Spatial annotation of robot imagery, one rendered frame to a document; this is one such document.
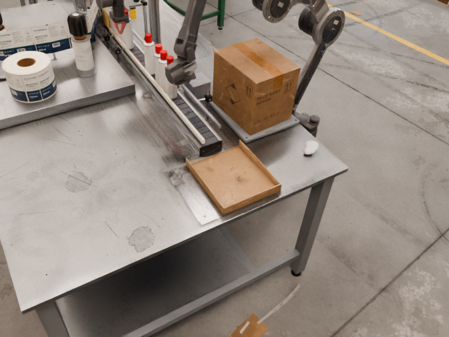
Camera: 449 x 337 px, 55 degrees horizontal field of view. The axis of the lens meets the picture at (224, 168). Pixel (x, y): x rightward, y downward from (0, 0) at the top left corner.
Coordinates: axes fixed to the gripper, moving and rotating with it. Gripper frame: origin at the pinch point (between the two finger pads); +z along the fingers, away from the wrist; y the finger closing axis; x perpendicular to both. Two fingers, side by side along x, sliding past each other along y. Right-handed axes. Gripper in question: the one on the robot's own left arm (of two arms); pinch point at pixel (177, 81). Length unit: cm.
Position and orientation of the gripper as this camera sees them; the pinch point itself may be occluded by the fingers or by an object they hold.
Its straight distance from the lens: 195.9
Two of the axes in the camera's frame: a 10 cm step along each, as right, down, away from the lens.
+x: 3.6, 9.3, -0.2
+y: -8.6, 3.2, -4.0
